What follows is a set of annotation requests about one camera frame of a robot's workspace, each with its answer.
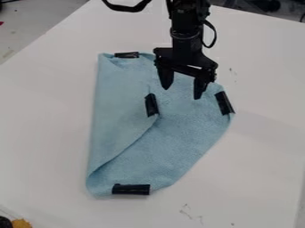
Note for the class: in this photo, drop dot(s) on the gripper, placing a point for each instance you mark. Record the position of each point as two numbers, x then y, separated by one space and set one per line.
186 53

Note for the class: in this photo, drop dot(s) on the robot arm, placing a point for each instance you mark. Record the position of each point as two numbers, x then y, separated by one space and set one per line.
186 14

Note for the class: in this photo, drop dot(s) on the light blue cloth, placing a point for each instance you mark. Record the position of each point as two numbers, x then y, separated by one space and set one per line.
159 139

